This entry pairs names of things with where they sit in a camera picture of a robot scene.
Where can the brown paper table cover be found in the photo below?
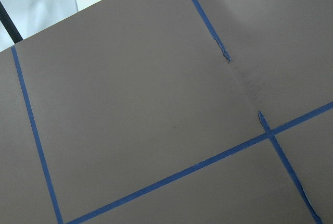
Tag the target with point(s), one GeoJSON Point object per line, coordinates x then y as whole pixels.
{"type": "Point", "coordinates": [171, 111]}

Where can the black tripod pole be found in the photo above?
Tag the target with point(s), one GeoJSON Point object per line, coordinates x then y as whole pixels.
{"type": "Point", "coordinates": [9, 26]}

